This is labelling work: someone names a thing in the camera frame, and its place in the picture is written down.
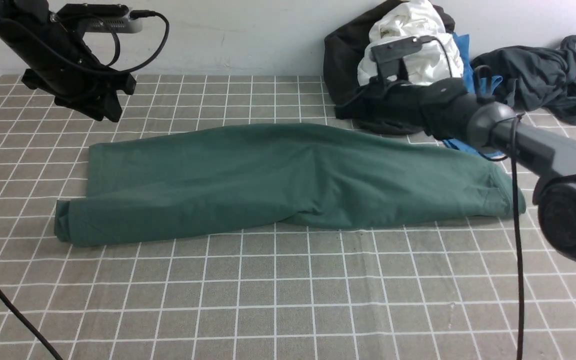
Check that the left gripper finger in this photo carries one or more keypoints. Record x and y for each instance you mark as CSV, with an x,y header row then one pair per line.
x,y
106,106

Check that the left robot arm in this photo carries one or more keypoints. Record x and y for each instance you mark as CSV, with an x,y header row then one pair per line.
x,y
58,60

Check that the green long-sleeve top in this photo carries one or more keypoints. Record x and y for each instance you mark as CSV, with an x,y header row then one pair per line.
x,y
239,177

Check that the blue shirt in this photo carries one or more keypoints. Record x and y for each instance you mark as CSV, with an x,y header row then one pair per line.
x,y
488,83

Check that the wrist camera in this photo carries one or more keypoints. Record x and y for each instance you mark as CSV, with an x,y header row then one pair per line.
x,y
97,18
388,57

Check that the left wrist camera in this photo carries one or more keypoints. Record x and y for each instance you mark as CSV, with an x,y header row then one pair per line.
x,y
97,18

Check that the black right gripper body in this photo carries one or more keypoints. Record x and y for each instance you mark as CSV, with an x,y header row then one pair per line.
x,y
398,107

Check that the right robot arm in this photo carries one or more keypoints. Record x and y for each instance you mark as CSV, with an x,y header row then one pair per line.
x,y
493,126

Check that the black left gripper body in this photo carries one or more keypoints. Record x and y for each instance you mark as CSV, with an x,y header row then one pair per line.
x,y
58,60

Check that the dark grey crumpled garment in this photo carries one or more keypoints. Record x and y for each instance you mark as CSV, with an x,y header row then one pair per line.
x,y
535,77

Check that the black garment under pile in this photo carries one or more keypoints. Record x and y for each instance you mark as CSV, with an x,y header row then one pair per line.
x,y
343,51

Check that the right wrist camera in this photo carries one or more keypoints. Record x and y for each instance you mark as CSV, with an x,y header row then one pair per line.
x,y
388,57

